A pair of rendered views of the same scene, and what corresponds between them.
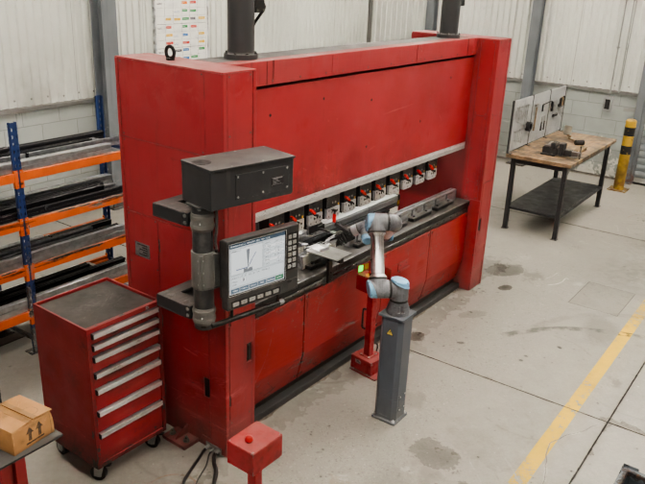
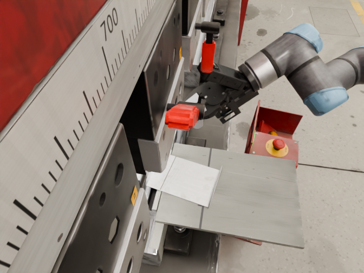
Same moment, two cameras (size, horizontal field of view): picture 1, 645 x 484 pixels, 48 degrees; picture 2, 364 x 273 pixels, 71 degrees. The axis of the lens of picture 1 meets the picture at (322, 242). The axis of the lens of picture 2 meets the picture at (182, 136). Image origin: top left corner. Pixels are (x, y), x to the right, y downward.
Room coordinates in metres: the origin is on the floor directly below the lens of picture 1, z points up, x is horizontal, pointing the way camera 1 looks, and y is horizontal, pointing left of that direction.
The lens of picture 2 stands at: (4.40, 0.14, 1.46)
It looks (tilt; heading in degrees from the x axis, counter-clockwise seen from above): 52 degrees down; 334
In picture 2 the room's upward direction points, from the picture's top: straight up
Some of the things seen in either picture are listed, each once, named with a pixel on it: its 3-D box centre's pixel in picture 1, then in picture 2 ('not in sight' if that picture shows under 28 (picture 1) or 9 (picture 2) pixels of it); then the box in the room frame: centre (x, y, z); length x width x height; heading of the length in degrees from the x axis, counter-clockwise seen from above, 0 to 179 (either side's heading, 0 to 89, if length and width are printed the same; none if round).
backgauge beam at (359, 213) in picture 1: (312, 230); not in sight; (5.16, 0.08, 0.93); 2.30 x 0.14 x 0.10; 144
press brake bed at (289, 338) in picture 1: (365, 295); not in sight; (5.15, -0.35, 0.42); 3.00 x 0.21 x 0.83; 144
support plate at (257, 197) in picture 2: (328, 252); (230, 189); (4.57, -0.05, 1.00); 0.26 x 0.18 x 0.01; 54
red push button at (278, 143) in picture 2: not in sight; (278, 145); (4.70, -0.35, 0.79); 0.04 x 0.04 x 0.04
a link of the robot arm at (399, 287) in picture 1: (398, 288); not in sight; (4.14, -0.49, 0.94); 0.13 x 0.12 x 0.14; 97
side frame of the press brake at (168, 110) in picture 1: (188, 258); not in sight; (3.97, 0.79, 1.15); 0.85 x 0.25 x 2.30; 54
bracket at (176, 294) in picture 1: (201, 293); not in sight; (3.45, 0.63, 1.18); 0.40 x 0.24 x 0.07; 144
